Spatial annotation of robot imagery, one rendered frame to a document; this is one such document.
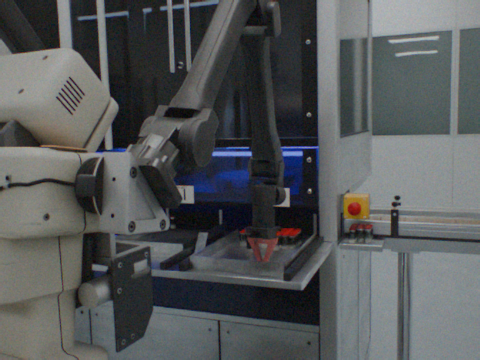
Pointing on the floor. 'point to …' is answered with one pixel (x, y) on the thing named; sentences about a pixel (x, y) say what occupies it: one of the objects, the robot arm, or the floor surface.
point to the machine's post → (329, 173)
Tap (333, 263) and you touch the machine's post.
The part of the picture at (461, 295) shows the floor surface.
